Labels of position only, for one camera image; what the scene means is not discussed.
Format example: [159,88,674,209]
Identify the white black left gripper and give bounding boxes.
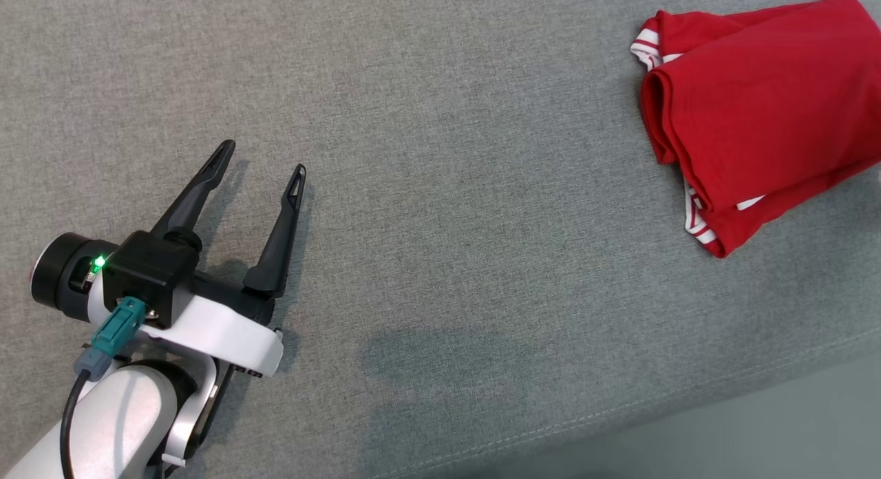
[30,140,308,379]

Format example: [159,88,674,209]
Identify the red Bulls jersey white sleeves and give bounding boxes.
[629,0,881,259]

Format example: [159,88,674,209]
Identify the teal camera cable connector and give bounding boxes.
[74,297,147,383]

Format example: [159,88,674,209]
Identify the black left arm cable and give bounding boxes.
[60,369,92,479]

